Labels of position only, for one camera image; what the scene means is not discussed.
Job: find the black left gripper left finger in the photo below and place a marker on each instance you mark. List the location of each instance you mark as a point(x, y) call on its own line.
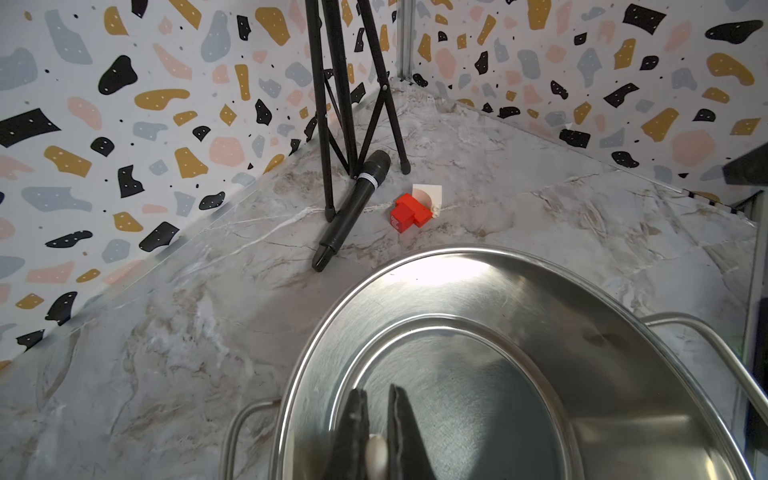
point(348, 455)

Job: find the black microphone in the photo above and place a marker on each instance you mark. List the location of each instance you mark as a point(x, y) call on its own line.
point(374, 172)

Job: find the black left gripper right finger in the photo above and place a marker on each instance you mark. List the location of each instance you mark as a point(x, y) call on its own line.
point(407, 456)

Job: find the stainless steel pot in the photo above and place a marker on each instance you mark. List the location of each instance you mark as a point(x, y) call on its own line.
point(515, 367)

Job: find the red block toy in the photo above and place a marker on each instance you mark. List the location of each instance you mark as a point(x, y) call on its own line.
point(407, 212)

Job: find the black music stand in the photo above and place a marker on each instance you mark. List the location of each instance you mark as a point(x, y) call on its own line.
point(334, 99)

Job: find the white card piece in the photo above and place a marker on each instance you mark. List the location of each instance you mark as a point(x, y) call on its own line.
point(430, 196)

